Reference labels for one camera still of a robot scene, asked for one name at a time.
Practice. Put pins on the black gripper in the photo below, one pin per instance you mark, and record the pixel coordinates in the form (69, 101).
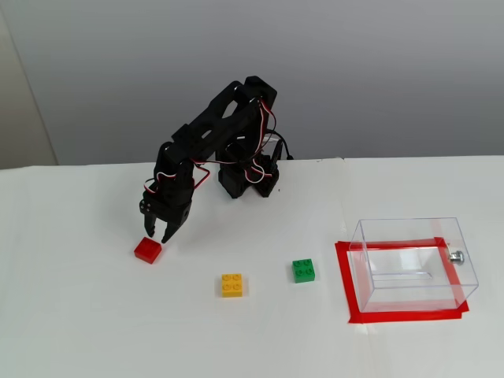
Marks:
(167, 208)

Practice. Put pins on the red lego brick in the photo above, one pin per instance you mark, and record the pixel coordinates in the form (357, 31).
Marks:
(148, 251)

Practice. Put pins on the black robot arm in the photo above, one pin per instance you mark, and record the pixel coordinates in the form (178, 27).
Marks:
(220, 118)

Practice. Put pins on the yellow lego brick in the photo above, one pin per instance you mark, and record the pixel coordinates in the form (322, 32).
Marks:
(232, 285)

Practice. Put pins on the green lego brick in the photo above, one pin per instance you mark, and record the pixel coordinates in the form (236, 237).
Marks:
(303, 271)

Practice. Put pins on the transparent plastic box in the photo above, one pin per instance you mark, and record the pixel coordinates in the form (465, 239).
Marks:
(413, 291)

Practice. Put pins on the silver metal box lock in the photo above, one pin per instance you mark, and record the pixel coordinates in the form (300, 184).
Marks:
(456, 257)

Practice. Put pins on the red tape frame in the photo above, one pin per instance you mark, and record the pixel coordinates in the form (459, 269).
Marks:
(405, 316)

